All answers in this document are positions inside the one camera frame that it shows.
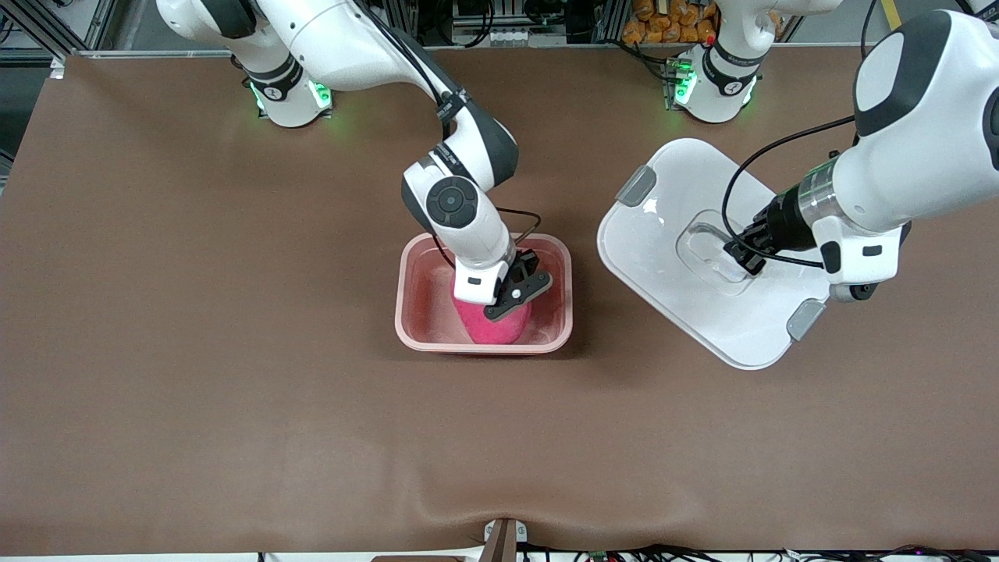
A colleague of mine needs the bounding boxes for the clear plastic lid handle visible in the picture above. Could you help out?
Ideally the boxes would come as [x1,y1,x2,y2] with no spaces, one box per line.
[675,209,762,297]

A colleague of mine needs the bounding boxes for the pink plush toy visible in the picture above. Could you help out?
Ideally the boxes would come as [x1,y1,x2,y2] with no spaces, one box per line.
[454,297,533,346]

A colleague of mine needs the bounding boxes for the white plastic box lid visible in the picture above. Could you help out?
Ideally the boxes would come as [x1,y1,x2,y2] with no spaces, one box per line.
[597,138,832,371]

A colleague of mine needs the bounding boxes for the pink plastic storage box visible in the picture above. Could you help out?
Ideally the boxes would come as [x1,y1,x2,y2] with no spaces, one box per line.
[394,232,574,356]

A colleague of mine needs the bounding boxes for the grey lid clip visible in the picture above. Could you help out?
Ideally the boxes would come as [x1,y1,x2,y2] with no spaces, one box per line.
[786,299,827,342]
[617,165,658,208]

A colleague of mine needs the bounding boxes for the orange snack bag pile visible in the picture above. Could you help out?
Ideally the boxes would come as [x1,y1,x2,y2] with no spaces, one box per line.
[622,0,717,45]

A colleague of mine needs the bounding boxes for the wooden clamp block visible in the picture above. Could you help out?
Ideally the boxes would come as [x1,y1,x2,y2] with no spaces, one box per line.
[482,518,528,562]

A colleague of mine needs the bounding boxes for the brown table mat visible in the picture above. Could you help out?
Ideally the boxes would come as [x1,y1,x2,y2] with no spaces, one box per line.
[0,45,999,557]

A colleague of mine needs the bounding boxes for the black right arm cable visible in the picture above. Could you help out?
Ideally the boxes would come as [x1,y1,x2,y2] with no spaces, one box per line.
[433,207,543,270]

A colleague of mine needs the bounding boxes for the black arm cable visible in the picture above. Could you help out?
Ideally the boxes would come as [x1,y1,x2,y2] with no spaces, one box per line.
[722,116,859,270]
[433,207,543,270]

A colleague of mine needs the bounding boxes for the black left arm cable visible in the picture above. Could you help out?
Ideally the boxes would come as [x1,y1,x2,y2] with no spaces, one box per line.
[722,116,859,270]

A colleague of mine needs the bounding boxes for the aluminium table edge rail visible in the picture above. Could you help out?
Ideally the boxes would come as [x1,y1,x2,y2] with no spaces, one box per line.
[51,45,625,62]

